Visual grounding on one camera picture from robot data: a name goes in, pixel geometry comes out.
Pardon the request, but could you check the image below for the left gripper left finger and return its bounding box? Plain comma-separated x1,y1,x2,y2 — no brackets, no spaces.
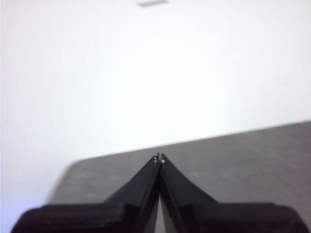
10,152,161,233

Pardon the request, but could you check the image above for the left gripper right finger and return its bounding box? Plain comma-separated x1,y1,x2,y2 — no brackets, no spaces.
160,152,311,233

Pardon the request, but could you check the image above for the white wall power socket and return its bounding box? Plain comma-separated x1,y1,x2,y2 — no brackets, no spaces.
136,0,170,8

